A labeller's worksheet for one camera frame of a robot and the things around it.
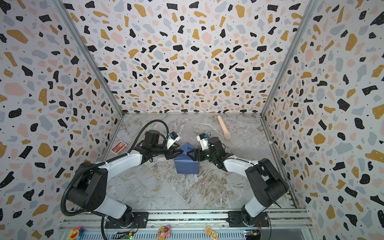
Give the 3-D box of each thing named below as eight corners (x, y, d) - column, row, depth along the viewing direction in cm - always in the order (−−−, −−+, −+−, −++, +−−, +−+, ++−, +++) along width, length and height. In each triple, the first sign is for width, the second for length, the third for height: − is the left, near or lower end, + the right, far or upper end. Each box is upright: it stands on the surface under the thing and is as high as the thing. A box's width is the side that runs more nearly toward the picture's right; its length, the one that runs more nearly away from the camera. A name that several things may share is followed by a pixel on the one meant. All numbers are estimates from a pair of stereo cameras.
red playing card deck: (112, 151, 101) (110, 149, 99) (121, 142, 106) (120, 140, 104) (117, 154, 100) (115, 152, 98) (126, 145, 105) (125, 143, 103)
